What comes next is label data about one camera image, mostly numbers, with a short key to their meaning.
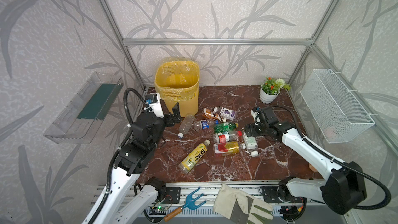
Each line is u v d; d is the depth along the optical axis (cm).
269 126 62
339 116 64
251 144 87
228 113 102
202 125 94
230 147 84
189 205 71
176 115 57
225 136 88
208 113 99
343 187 39
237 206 70
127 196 42
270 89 101
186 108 96
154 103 51
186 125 94
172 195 74
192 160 80
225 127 96
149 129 44
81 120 64
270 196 73
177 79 104
